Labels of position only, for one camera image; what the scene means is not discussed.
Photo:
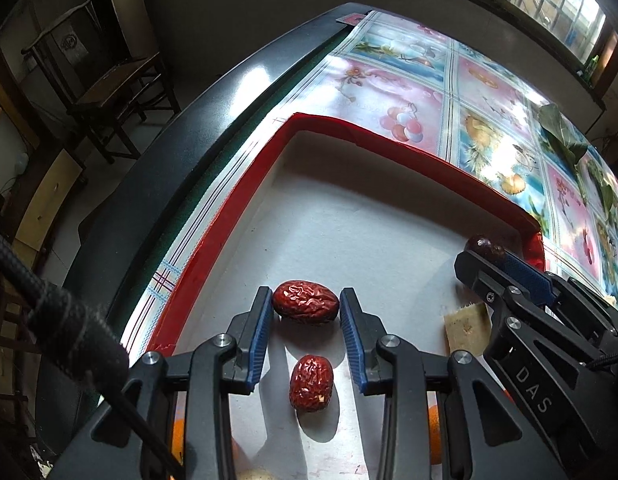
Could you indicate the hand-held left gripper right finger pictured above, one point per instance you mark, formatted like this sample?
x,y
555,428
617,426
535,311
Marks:
x,y
351,340

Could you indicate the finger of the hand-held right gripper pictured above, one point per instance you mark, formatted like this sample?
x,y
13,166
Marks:
x,y
584,305
524,277

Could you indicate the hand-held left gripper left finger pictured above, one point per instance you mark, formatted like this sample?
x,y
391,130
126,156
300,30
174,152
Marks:
x,y
259,340

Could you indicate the dark purple plum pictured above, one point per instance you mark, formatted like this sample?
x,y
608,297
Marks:
x,y
484,247

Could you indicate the wrinkled red date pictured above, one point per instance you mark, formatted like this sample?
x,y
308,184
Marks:
x,y
305,302
311,382

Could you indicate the pale food chunk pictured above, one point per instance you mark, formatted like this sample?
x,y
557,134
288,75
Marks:
x,y
464,327

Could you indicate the red tray with white inside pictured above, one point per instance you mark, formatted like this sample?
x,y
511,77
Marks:
x,y
364,220

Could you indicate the green leaf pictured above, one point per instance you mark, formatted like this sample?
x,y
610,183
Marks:
x,y
604,190
559,130

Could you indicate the green bottle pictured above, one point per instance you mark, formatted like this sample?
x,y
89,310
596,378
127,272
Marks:
x,y
591,66

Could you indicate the floral plastic tablecloth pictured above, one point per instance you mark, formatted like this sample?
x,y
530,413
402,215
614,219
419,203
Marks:
x,y
389,85

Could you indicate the yellow wooden cabinet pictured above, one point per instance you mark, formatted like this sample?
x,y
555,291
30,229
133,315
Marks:
x,y
49,195

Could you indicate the dark wooden chair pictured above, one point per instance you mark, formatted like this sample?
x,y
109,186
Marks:
x,y
121,75

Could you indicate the small red card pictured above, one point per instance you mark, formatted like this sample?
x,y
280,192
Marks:
x,y
350,19

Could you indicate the white sign with circle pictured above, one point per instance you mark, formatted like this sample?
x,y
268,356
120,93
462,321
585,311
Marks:
x,y
71,45

